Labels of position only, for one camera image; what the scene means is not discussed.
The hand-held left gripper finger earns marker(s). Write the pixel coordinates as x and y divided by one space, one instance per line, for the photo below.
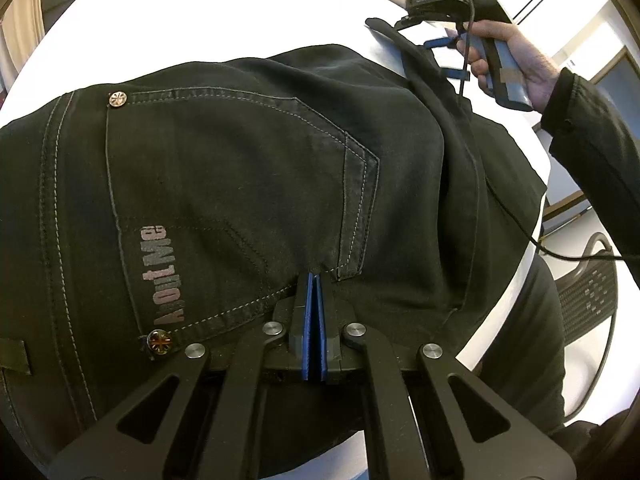
319 315
310 310

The black pants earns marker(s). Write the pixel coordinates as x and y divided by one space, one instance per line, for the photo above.
225 160

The white bed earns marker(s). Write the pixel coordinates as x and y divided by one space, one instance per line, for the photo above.
200 10

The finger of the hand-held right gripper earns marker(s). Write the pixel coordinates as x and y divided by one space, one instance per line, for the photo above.
440 42
456 74

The person's right forearm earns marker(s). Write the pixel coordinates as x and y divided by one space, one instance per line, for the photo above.
600 150

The black mesh office chair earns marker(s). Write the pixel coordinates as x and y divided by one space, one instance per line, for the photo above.
585 300

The person's right hand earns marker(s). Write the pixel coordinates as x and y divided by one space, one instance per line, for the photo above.
530 60

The glass door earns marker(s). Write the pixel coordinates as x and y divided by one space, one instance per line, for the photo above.
615 67

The wooden desk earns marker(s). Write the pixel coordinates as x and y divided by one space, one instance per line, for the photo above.
567 210

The beige curtain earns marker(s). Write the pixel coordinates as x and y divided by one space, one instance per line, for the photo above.
12 55

